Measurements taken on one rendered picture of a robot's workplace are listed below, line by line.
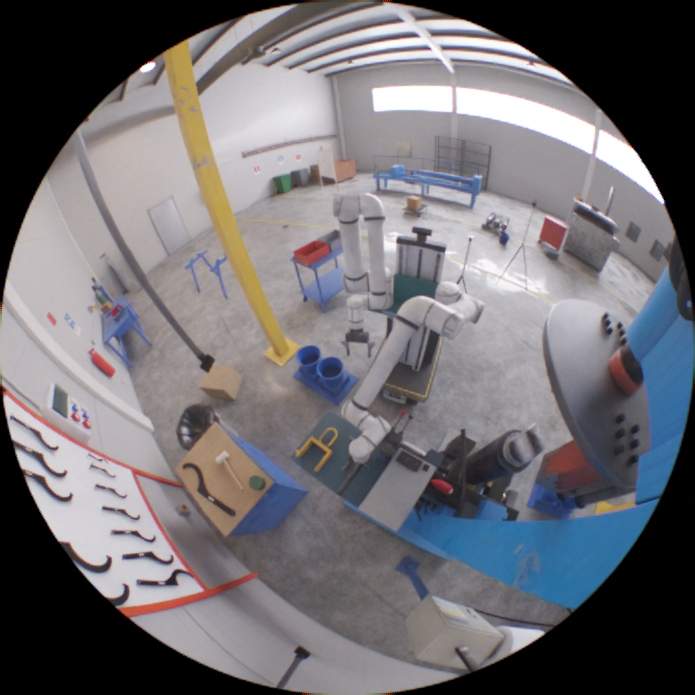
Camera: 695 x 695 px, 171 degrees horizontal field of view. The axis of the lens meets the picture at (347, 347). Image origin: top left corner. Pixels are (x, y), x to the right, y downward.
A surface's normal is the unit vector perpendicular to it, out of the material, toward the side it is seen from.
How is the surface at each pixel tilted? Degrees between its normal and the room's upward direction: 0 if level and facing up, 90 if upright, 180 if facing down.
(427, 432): 0
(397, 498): 0
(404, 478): 0
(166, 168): 90
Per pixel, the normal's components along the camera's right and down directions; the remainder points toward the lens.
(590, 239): -0.65, 0.64
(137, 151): 0.81, 0.41
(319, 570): -0.10, -0.62
